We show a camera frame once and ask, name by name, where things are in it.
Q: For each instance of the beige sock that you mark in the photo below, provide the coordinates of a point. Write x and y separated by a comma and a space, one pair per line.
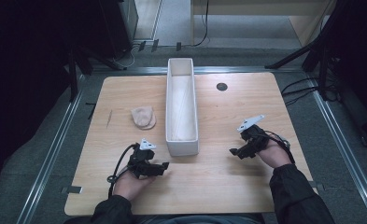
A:
143, 116

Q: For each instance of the grey table bracket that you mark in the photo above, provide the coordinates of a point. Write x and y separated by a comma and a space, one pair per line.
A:
71, 189
317, 186

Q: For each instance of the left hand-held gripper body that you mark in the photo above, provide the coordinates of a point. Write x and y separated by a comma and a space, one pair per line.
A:
142, 161

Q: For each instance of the black tripod stand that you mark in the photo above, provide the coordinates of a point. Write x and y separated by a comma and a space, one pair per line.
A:
315, 49

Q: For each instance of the person's left hand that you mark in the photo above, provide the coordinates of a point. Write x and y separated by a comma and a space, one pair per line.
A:
129, 185

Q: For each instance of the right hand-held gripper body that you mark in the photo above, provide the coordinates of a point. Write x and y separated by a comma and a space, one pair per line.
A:
255, 138

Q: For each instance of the long white box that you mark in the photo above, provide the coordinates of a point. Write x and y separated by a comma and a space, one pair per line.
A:
181, 109

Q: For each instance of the light wooden cabinet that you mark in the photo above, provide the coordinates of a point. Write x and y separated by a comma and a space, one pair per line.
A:
265, 15

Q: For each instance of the dark cabinet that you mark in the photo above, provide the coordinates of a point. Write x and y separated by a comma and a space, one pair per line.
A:
119, 25

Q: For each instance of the dark round table grommet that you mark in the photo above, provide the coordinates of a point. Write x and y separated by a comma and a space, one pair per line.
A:
222, 86

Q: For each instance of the black metal stand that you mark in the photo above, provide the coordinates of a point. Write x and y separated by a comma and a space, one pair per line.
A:
73, 74

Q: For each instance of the metal floor rail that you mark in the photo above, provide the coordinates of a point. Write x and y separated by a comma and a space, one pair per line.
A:
47, 161
234, 69
349, 149

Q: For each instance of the person's right hand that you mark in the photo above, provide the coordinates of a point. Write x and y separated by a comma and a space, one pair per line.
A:
276, 154

